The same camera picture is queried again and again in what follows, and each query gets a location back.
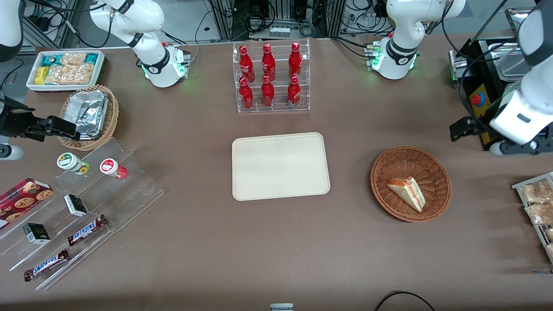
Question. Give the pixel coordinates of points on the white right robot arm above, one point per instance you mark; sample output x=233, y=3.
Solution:
x=147, y=17

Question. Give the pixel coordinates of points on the small grey edge device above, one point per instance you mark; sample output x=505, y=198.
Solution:
x=281, y=307

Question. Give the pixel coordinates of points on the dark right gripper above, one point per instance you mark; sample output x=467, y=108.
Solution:
x=14, y=122

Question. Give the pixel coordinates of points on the snickers chocolate bar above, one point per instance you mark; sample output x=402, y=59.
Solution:
x=46, y=264
x=86, y=230

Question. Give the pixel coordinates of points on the red lid yogurt cup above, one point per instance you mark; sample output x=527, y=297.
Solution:
x=110, y=166

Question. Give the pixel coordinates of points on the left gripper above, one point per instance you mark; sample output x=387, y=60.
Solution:
x=475, y=125

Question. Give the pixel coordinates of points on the red emergency stop button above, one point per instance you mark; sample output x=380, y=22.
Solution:
x=476, y=99

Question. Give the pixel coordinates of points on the white power strip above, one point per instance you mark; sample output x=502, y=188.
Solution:
x=279, y=31

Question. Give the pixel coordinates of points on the beige plastic tray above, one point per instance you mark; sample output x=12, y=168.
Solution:
x=281, y=166

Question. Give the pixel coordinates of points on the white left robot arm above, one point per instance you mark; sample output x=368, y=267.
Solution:
x=402, y=26

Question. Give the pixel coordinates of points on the aluminium foil container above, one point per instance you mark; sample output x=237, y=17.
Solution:
x=88, y=112

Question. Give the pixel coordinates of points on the triangular sandwich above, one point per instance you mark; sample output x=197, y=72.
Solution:
x=408, y=194

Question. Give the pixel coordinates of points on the red cookie box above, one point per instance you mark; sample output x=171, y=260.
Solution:
x=21, y=201

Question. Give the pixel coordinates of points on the yellow snack packet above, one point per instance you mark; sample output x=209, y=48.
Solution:
x=41, y=75

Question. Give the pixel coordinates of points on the clear bagged pastry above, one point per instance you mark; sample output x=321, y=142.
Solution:
x=540, y=213
x=538, y=192

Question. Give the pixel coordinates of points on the white plastic snack bin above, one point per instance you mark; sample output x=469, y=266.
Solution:
x=32, y=84

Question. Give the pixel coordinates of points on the teal snack packet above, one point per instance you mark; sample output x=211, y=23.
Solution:
x=52, y=60

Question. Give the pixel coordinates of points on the clear acrylic bottle rack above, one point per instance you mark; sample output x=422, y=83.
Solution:
x=281, y=108

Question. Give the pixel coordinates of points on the light wicker basket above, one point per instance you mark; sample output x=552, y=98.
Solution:
x=112, y=116

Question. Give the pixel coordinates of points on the brown wicker basket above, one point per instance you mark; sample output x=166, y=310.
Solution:
x=389, y=198

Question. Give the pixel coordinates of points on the green lid yogurt cup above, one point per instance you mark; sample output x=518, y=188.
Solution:
x=69, y=161

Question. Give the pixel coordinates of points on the large clear cracker bag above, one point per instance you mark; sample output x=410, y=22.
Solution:
x=69, y=74

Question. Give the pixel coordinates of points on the aluminium equipment rack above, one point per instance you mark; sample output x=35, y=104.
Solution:
x=224, y=17

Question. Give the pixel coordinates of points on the small black carton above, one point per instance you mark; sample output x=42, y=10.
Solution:
x=76, y=205
x=36, y=233

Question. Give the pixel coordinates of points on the small clear cracker bag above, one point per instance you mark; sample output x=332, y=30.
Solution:
x=73, y=58

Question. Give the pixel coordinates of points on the red cola bottle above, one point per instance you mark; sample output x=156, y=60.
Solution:
x=293, y=95
x=268, y=64
x=295, y=62
x=268, y=95
x=246, y=65
x=246, y=97

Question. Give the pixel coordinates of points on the clear acrylic stepped shelf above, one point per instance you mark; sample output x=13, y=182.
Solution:
x=134, y=190

